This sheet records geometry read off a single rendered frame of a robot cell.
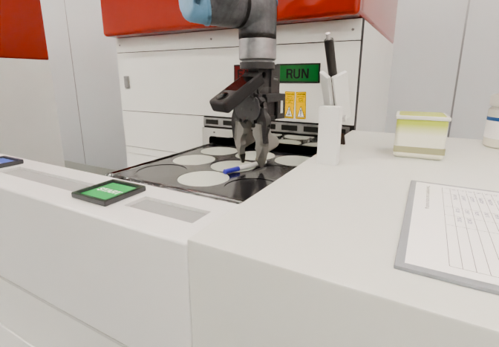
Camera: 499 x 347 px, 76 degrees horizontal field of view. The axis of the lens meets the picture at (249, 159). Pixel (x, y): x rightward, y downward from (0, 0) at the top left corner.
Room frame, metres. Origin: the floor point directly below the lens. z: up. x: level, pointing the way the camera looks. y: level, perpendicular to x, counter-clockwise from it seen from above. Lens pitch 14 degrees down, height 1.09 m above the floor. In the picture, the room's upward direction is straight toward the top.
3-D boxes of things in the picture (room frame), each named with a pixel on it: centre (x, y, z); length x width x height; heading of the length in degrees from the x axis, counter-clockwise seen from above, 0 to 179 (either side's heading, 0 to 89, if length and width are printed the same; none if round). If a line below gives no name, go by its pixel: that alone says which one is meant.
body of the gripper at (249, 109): (0.69, -0.02, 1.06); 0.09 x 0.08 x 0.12; 134
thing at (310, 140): (0.88, -0.05, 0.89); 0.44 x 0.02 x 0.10; 61
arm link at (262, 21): (0.68, -0.01, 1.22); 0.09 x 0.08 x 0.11; 128
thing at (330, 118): (0.48, -0.12, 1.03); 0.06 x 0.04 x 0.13; 151
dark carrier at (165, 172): (0.69, 0.04, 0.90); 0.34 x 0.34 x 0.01; 61
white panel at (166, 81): (0.98, 0.10, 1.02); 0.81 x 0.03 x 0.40; 61
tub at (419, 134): (0.52, -0.28, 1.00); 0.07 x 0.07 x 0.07; 65
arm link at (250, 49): (0.68, -0.01, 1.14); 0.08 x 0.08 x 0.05
